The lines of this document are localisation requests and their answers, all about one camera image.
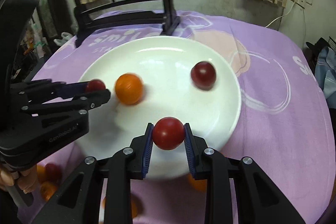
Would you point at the small red tomato back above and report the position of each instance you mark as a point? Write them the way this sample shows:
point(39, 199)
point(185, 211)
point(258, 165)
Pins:
point(95, 85)

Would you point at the white plastic bag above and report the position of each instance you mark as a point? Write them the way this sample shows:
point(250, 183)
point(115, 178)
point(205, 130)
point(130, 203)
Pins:
point(65, 37)

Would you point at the dark red plum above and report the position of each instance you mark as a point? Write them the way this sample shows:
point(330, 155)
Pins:
point(203, 75)

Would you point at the white oval plate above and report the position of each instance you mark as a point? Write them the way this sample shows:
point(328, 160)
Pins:
point(163, 63)

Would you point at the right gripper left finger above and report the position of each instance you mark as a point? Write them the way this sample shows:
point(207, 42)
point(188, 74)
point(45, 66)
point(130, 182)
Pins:
point(78, 199)

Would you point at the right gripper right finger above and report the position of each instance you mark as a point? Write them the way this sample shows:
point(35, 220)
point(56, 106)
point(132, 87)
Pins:
point(258, 198)

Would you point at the small orange beside plate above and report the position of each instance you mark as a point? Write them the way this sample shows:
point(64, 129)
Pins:
point(198, 185)

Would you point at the red cherry tomato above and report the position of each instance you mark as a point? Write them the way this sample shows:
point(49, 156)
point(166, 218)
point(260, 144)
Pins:
point(168, 133)

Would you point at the person's left hand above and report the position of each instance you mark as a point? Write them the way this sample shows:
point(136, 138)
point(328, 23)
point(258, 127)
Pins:
point(28, 181)

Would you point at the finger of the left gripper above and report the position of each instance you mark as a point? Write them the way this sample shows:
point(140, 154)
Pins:
point(87, 101)
point(41, 91)

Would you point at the small orange left front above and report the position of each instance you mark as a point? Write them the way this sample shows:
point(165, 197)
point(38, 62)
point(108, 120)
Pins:
point(47, 190)

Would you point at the large orange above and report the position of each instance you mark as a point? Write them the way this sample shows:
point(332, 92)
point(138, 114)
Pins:
point(134, 206)

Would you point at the small red tomato left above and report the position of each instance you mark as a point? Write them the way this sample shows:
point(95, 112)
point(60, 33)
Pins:
point(53, 173)

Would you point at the purple tablecloth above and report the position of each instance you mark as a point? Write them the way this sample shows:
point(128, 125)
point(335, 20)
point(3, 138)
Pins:
point(284, 125)

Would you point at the small orange on plate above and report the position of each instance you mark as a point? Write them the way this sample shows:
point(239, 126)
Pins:
point(129, 89)

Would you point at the blue clothes pile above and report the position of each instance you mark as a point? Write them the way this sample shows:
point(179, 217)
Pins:
point(321, 60)

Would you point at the small red tomato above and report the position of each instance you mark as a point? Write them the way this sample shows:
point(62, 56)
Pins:
point(95, 85)
point(53, 173)

